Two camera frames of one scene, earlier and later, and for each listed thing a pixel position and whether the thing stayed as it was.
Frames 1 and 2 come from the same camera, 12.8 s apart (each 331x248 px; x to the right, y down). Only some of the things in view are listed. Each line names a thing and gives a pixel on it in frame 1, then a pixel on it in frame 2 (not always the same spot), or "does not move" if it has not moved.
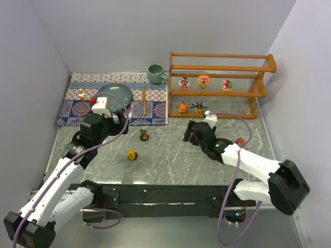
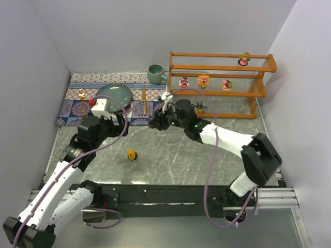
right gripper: [194, 132] to [157, 121]
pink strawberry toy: [227, 84] does not move
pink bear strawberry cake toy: [184, 82] does not move
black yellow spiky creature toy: [198, 108] does not move
